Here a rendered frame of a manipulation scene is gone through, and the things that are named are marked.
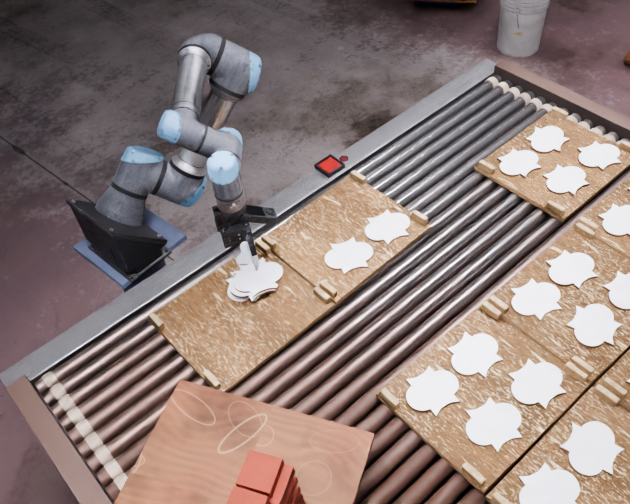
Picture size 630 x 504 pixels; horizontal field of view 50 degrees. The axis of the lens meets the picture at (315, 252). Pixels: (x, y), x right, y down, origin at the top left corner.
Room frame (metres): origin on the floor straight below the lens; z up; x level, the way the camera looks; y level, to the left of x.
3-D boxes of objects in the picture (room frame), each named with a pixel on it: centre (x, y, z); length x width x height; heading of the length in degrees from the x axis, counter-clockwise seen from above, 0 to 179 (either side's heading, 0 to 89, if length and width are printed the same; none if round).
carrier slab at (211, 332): (1.18, 0.23, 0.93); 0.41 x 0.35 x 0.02; 127
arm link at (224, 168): (1.29, 0.20, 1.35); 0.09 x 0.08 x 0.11; 176
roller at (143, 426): (1.35, -0.17, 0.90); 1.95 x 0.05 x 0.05; 126
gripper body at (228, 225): (1.29, 0.21, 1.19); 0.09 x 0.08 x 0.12; 107
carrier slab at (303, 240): (1.43, -0.10, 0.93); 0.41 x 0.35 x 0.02; 128
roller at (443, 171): (1.43, -0.11, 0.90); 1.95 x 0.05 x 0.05; 126
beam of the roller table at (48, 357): (1.65, 0.05, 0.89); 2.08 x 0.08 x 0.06; 126
